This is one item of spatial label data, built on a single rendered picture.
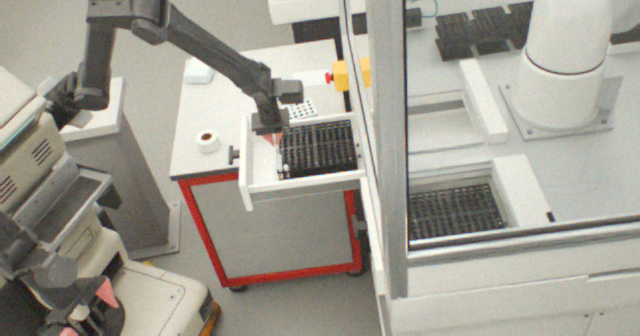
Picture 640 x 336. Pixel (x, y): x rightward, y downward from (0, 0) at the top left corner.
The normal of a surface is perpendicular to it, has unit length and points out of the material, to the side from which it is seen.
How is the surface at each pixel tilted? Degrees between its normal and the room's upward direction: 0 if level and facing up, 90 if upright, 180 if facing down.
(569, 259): 90
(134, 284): 0
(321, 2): 90
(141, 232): 90
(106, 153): 90
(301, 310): 0
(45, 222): 0
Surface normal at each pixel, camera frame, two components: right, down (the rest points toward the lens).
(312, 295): -0.12, -0.69
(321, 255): 0.07, 0.70
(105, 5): 0.01, -0.33
